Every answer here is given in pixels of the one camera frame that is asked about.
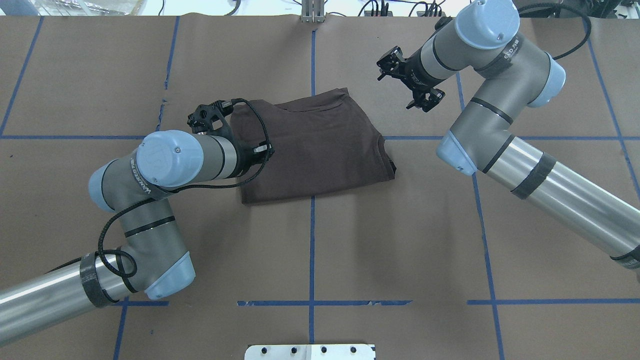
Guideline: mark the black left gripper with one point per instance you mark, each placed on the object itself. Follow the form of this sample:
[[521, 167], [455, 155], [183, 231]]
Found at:
[[244, 156]]

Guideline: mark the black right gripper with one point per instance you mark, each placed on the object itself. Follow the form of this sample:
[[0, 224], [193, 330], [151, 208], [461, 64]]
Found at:
[[413, 72]]

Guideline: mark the dark brown t-shirt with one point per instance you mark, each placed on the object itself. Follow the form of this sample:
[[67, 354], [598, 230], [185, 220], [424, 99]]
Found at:
[[322, 144]]

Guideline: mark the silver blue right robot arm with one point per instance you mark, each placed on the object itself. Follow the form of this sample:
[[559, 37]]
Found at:
[[517, 77]]

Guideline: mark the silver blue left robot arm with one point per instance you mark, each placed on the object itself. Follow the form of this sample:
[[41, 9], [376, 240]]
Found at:
[[140, 248]]

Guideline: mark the aluminium frame post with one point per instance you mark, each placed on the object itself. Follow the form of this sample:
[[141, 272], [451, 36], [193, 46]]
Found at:
[[312, 11]]

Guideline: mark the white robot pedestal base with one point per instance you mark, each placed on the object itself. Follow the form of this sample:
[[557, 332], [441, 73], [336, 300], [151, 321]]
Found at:
[[336, 351]]

